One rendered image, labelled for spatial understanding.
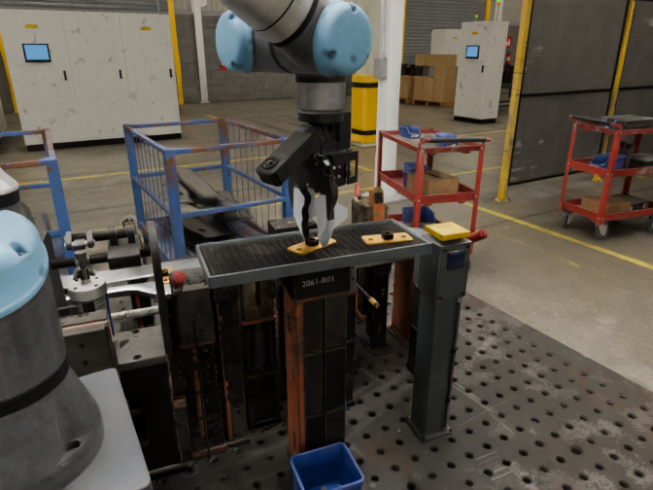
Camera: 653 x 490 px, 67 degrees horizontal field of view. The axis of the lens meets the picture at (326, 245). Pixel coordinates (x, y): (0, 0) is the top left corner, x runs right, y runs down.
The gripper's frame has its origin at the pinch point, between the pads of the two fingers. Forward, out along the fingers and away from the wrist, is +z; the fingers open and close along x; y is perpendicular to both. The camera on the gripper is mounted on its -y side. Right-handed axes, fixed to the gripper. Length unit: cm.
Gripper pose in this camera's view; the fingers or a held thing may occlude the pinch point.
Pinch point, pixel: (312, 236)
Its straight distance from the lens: 81.6
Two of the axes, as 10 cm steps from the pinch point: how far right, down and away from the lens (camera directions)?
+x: -7.2, -2.6, 6.4
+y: 6.9, -2.6, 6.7
